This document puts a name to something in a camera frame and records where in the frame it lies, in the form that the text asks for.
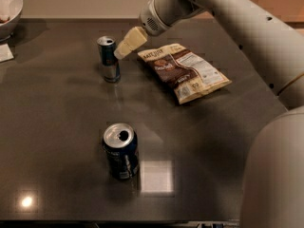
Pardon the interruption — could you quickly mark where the slim redbull can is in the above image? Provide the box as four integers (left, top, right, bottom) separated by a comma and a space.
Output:
97, 36, 121, 83

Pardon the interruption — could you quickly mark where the white paper napkin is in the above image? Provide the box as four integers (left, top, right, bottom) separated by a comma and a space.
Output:
0, 44, 13, 62

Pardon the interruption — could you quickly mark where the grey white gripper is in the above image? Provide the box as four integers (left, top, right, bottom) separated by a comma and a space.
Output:
114, 0, 204, 60

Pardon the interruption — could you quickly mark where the dark blue soda can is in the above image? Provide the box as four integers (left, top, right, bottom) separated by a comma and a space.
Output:
102, 123, 140, 180

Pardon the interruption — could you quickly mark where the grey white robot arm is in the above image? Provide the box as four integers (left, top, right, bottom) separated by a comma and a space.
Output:
115, 0, 304, 228

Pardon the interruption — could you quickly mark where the brown white snack bag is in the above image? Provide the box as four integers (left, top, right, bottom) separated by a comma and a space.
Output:
138, 44, 231, 105

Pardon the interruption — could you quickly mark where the white bowl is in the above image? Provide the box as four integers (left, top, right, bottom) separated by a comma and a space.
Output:
0, 0, 24, 41

